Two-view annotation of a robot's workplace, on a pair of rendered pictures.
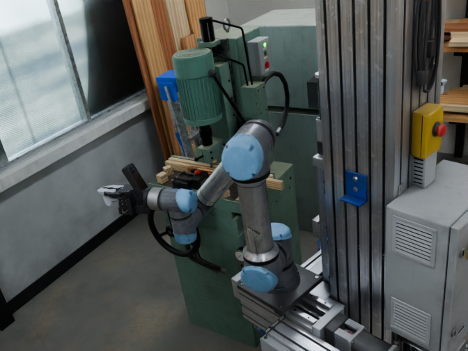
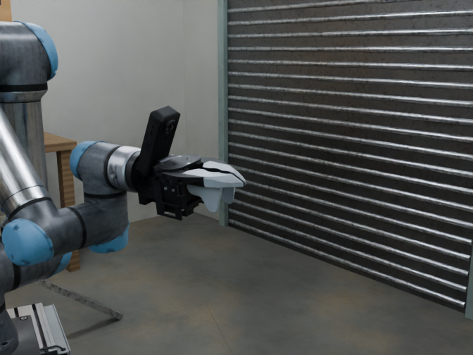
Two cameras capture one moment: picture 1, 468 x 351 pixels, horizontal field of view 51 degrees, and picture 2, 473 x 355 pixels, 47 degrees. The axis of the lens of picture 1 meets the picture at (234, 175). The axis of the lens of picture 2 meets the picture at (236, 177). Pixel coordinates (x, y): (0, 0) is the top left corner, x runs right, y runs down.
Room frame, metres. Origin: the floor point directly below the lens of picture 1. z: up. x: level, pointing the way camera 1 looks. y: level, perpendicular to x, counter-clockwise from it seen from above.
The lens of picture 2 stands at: (2.25, 0.63, 1.42)
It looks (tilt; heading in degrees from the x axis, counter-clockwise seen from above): 14 degrees down; 193
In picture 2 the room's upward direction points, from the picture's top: straight up
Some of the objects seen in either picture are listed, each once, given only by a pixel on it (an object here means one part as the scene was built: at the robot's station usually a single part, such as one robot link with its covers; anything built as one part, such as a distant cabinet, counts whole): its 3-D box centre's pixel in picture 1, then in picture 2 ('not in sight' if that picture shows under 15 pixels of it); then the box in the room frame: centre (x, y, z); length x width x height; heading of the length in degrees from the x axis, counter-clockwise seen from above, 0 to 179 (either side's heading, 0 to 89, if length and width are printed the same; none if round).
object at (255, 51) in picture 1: (259, 56); not in sight; (2.31, -0.20, 1.40); 0.10 x 0.06 x 0.16; 144
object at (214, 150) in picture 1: (212, 151); not in sight; (2.15, 0.09, 1.03); 0.14 x 0.07 x 0.09; 144
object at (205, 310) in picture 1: (239, 252); not in sight; (2.23, 0.03, 0.35); 0.58 x 0.45 x 0.71; 144
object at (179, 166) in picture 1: (220, 174); not in sight; (2.11, 0.06, 0.92); 0.67 x 0.02 x 0.04; 54
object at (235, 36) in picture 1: (237, 104); not in sight; (2.37, -0.07, 1.16); 0.22 x 0.22 x 0.72; 54
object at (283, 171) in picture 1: (230, 189); not in sight; (2.23, 0.03, 0.76); 0.57 x 0.45 x 0.09; 144
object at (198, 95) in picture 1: (197, 87); not in sight; (2.13, 0.10, 1.35); 0.18 x 0.18 x 0.31
